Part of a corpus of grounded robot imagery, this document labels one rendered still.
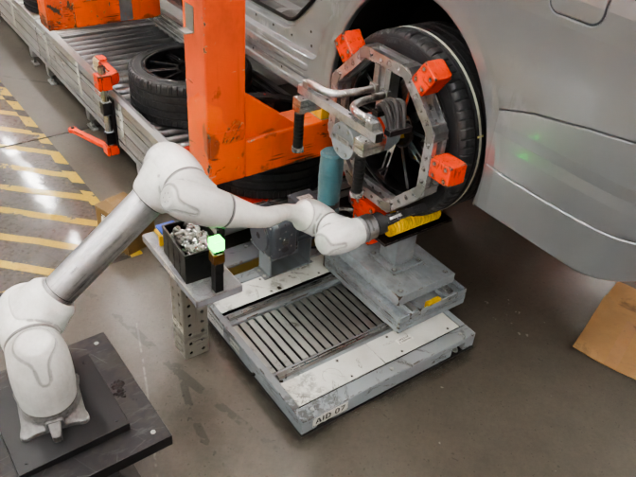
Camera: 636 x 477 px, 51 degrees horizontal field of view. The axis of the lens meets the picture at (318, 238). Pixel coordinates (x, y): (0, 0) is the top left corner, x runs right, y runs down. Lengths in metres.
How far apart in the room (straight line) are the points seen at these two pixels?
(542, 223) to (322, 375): 0.96
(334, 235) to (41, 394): 0.94
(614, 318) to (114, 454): 2.13
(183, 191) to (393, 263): 1.21
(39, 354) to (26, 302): 0.21
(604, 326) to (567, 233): 1.15
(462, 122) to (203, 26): 0.90
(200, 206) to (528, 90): 0.95
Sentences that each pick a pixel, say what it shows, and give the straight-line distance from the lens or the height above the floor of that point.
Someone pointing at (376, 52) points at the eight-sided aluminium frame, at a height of 1.12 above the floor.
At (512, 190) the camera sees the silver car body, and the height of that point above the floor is 0.87.
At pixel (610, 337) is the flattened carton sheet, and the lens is 3.07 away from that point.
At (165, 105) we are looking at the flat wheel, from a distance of 3.56.
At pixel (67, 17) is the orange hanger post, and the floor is 0.59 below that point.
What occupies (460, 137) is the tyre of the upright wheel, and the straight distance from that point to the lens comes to 2.17.
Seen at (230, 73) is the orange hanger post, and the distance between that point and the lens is 2.44.
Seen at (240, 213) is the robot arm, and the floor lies 0.86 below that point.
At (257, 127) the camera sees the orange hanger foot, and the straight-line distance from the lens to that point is 2.62.
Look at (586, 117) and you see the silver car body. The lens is 1.88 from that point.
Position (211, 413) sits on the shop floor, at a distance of 2.45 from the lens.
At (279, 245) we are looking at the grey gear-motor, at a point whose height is 0.31.
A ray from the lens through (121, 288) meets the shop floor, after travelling 2.97.
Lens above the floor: 1.88
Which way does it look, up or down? 36 degrees down
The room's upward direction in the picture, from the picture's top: 5 degrees clockwise
